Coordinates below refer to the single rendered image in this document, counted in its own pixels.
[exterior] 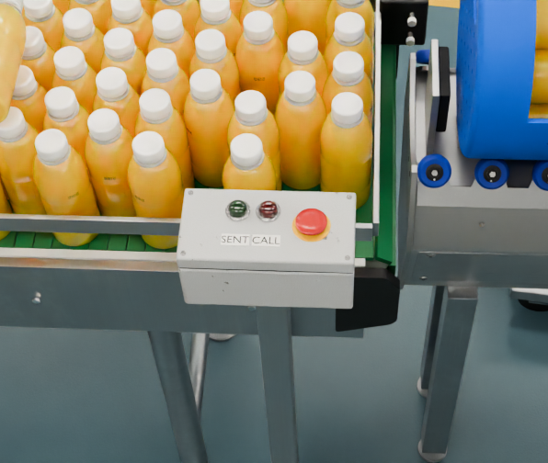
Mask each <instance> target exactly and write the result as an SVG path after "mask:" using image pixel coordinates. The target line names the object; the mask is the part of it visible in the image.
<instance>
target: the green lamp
mask: <svg viewBox="0 0 548 463"><path fill-rule="evenodd" d="M228 211H229V214H230V215H231V216H233V217H236V218H239V217H242V216H244V215H245V214H246V212H247V205H246V203H245V202H244V201H243V200H240V199H236V200H233V201H232V202H231V203H230V204H229V207H228Z"/></svg>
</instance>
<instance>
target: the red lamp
mask: <svg viewBox="0 0 548 463"><path fill-rule="evenodd" d="M258 212H259V214H260V215H261V216H262V217H263V218H267V219H268V218H272V217H274V216H276V214H277V213H278V207H277V205H276V203H275V202H273V201H271V200H265V201H263V202H262V203H261V204H260V205H259V208H258Z"/></svg>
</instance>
